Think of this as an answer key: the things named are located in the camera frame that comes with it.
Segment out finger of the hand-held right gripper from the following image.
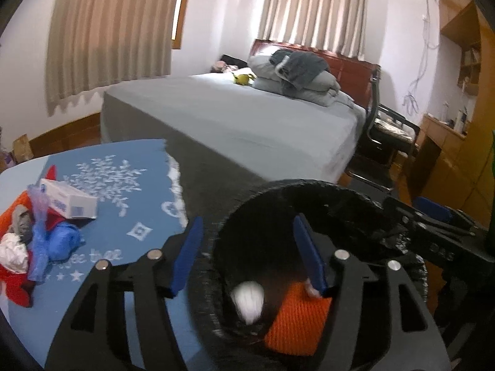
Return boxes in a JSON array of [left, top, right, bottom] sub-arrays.
[[415, 196, 478, 228], [381, 196, 474, 240]]

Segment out dark grey garment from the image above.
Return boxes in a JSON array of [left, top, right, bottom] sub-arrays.
[[269, 49, 331, 89]]

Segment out beige pleated curtain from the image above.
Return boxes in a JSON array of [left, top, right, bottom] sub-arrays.
[[258, 0, 368, 60]]

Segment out wooden bookshelf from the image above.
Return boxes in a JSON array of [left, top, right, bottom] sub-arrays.
[[439, 0, 495, 95]]

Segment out blue plastic bag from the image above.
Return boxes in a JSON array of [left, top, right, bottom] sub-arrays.
[[31, 220, 86, 263]]

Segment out white cables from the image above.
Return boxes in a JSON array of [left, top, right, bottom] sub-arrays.
[[404, 0, 436, 113]]

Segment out grey bed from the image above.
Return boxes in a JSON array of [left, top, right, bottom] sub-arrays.
[[100, 71, 368, 202]]

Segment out white crumpled tissue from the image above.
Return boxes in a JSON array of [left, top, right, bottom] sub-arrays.
[[0, 233, 31, 273]]

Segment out wooden window frame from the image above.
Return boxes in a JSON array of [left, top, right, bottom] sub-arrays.
[[172, 0, 194, 49]]

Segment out grey crumpled cloth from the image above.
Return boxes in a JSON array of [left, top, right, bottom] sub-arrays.
[[8, 206, 35, 245]]

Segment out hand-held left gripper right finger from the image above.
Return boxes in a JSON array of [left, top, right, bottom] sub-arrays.
[[293, 214, 451, 371]]

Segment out white sock ball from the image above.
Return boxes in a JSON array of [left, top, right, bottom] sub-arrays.
[[230, 281, 267, 324]]

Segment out wooden desk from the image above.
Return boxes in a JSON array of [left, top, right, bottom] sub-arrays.
[[410, 112, 495, 225]]

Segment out brown paper bag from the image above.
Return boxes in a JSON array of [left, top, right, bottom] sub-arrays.
[[13, 134, 32, 163]]

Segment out black office chair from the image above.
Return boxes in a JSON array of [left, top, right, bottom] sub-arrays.
[[344, 66, 422, 194]]

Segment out reddish wooden headboard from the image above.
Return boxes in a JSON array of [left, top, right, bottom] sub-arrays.
[[249, 39, 381, 109]]

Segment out white cardboard box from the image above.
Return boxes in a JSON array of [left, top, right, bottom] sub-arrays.
[[40, 179, 98, 220]]

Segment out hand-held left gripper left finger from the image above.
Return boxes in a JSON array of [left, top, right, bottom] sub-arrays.
[[44, 216, 204, 371]]

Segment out black round basket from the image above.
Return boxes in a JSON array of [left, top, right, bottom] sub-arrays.
[[187, 179, 430, 371]]

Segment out beige scalloped curtain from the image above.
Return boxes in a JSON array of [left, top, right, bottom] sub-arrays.
[[45, 0, 182, 117]]

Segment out black pillow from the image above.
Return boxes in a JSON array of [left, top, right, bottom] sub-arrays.
[[220, 55, 250, 72]]

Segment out orange knitted cloth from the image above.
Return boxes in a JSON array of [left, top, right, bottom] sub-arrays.
[[264, 280, 334, 357], [0, 192, 33, 236]]

